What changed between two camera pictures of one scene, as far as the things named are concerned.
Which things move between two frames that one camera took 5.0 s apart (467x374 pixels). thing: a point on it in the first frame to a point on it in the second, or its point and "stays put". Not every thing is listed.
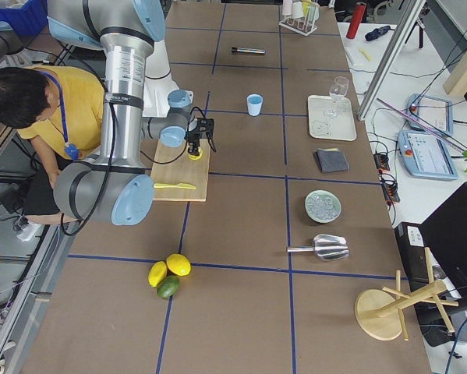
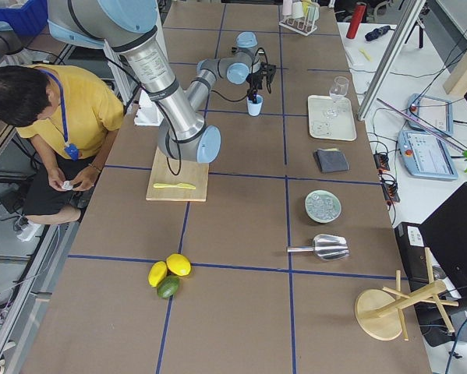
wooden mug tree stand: (380, 313) stays put
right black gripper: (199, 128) to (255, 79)
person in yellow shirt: (57, 111) stays put
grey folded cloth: (330, 160) stays put
